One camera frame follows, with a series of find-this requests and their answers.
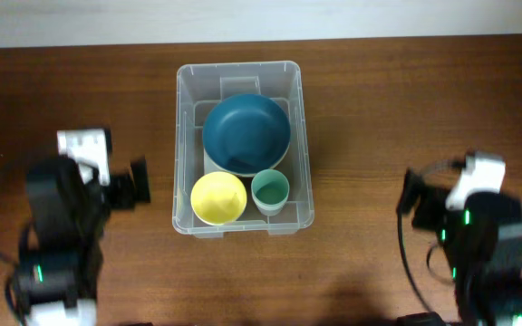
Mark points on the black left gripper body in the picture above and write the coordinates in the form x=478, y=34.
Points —
x=120, y=185

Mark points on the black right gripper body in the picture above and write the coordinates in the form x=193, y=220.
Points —
x=432, y=206

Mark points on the yellow small bowl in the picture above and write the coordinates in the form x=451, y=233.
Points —
x=218, y=198

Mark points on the blue plastic bowl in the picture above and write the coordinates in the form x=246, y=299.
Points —
x=246, y=132

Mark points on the cream plastic bowl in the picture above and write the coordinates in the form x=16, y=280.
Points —
x=247, y=171

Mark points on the mint green plastic cup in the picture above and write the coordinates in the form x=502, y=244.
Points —
x=270, y=187

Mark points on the cream plastic cup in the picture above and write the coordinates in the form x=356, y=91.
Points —
x=269, y=210

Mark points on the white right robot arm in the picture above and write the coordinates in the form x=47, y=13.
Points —
x=482, y=241

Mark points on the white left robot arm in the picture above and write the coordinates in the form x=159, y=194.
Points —
x=56, y=280

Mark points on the clear plastic storage bin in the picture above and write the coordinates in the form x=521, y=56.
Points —
x=242, y=118

